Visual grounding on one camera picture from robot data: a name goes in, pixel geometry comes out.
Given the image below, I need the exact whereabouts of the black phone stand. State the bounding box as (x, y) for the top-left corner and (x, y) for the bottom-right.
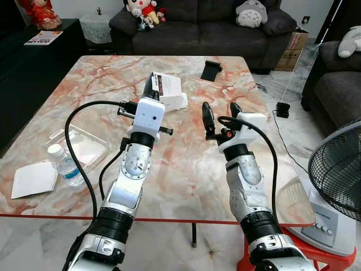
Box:
(200, 60), (223, 82)

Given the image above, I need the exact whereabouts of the black power adapter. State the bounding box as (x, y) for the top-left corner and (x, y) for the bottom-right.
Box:
(275, 102), (291, 119)

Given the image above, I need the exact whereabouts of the dark grey long sofa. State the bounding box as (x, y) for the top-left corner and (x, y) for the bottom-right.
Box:
(109, 0), (298, 74)

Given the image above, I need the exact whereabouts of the red white doll plush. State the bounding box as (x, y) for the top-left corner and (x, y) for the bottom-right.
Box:
(125, 0), (168, 30)

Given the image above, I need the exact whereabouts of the white lace covered side table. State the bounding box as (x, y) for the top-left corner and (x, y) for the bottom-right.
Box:
(79, 12), (117, 45)

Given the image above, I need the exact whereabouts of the tall brown cardboard box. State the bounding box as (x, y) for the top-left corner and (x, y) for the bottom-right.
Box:
(274, 29), (310, 72)

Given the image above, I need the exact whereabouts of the clear plastic tray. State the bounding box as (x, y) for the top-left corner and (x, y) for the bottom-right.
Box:
(44, 124), (109, 168)

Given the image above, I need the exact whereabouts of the grey round totoro plush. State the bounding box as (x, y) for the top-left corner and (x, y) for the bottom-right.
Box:
(235, 0), (269, 28)

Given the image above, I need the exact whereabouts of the dark grey armchair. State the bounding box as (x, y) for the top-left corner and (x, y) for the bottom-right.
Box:
(301, 41), (361, 136)

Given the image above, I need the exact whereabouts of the clear plastic water bottle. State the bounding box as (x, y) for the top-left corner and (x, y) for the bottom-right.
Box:
(47, 143), (85, 187)

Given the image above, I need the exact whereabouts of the red white magazine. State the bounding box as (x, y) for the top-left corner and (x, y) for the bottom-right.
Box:
(24, 30), (64, 46)

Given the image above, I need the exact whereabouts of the black low cabinet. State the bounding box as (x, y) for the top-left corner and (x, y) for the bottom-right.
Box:
(0, 18), (89, 154)

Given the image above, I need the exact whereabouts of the red dressed figurine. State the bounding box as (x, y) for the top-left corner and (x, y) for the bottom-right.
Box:
(19, 0), (63, 30)

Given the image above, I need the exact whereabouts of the white grey long plush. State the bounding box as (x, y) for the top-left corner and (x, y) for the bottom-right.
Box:
(337, 25), (361, 59)

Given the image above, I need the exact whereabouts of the black cage electric fan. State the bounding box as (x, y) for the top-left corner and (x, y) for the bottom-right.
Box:
(280, 120), (361, 256)

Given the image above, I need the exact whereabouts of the white paper sheet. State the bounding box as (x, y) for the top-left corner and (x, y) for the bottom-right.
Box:
(11, 161), (59, 200)

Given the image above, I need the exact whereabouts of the red plastic stool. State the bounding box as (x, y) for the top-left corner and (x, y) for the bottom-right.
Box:
(237, 226), (358, 271)

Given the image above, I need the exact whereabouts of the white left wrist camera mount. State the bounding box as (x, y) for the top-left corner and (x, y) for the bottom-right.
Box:
(133, 97), (166, 137)

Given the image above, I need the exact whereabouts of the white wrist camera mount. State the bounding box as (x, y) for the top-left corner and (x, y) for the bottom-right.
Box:
(133, 97), (166, 137)
(218, 112), (268, 154)

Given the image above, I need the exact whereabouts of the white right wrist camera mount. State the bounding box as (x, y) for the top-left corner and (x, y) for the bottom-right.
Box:
(218, 112), (268, 154)

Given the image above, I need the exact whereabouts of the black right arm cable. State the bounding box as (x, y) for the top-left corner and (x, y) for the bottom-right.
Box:
(217, 115), (279, 218)

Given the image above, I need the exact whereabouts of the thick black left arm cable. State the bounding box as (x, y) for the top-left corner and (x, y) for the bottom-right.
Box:
(64, 100), (139, 222)

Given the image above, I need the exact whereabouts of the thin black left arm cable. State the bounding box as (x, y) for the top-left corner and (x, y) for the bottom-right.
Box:
(98, 140), (130, 202)

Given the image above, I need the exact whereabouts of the black metal table frame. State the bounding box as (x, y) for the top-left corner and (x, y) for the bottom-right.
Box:
(191, 222), (199, 248)

